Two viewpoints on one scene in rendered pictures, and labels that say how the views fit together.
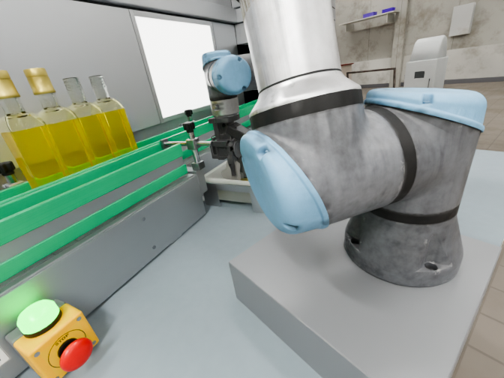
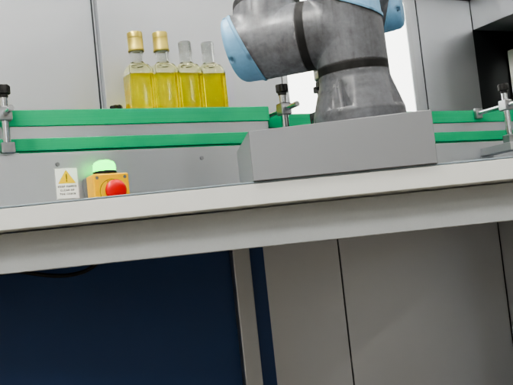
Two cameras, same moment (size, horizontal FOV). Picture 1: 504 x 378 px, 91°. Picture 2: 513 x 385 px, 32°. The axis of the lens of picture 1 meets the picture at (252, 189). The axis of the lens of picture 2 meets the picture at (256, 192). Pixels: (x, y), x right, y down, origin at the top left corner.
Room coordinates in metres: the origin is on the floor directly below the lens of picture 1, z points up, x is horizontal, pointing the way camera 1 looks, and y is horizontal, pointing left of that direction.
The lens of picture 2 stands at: (-1.02, -0.81, 0.63)
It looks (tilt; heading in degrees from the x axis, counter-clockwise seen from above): 5 degrees up; 32
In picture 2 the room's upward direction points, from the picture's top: 6 degrees counter-clockwise
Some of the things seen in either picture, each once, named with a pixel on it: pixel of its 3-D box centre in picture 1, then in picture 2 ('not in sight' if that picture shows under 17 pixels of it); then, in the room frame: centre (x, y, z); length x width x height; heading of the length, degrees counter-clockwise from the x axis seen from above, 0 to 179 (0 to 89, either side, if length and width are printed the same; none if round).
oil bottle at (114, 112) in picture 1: (119, 142); (214, 109); (0.64, 0.31, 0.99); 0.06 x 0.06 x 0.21; 59
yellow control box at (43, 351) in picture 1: (56, 340); (107, 194); (0.26, 0.32, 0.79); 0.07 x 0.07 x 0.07; 59
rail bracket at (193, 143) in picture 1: (187, 146); (279, 114); (0.66, 0.15, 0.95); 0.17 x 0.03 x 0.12; 59
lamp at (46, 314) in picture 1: (38, 315); (104, 167); (0.26, 0.32, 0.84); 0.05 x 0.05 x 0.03
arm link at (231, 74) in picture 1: (235, 74); not in sight; (0.61, 0.00, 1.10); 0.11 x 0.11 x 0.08; 14
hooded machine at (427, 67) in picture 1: (425, 72); not in sight; (5.31, -3.79, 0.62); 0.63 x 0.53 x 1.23; 126
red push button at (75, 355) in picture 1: (73, 351); (114, 190); (0.23, 0.28, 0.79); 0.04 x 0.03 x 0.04; 149
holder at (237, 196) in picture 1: (240, 184); not in sight; (0.72, 0.04, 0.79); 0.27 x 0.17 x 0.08; 59
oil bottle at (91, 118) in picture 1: (99, 149); (191, 109); (0.59, 0.34, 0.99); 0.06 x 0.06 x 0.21; 60
